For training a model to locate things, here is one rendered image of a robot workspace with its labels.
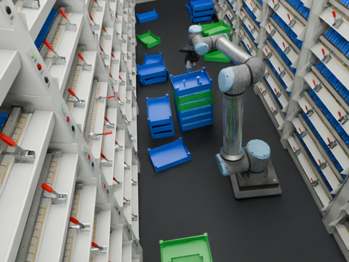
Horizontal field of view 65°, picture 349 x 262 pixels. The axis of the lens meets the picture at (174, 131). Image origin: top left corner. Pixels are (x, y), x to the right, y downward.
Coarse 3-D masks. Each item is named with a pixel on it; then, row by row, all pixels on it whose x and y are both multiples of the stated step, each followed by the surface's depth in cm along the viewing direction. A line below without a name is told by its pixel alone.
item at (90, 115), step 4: (96, 80) 151; (96, 84) 148; (92, 88) 145; (96, 88) 148; (92, 92) 143; (92, 96) 141; (92, 100) 138; (92, 104) 136; (92, 108) 134; (88, 112) 131; (96, 112) 135; (88, 116) 129; (88, 120) 128; (88, 124) 126; (88, 128) 124; (88, 132) 122; (84, 136) 120; (88, 136) 121; (88, 144) 119
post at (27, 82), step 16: (0, 16) 60; (16, 16) 67; (16, 32) 66; (32, 64) 71; (16, 80) 71; (32, 80) 71; (48, 96) 77; (64, 128) 85; (80, 144) 97; (80, 160) 95; (80, 176) 102; (96, 176) 108; (112, 192) 127; (112, 208) 123; (112, 224) 130; (128, 224) 149; (128, 240) 144
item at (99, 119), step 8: (104, 80) 155; (104, 88) 151; (104, 96) 146; (96, 104) 140; (104, 104) 141; (104, 112) 138; (96, 120) 132; (96, 128) 128; (96, 144) 121; (96, 152) 118; (96, 160) 111
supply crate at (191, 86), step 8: (192, 72) 228; (200, 72) 230; (176, 80) 230; (192, 80) 229; (200, 80) 228; (208, 80) 224; (176, 88) 211; (184, 88) 222; (192, 88) 215; (200, 88) 216; (208, 88) 218; (176, 96) 217
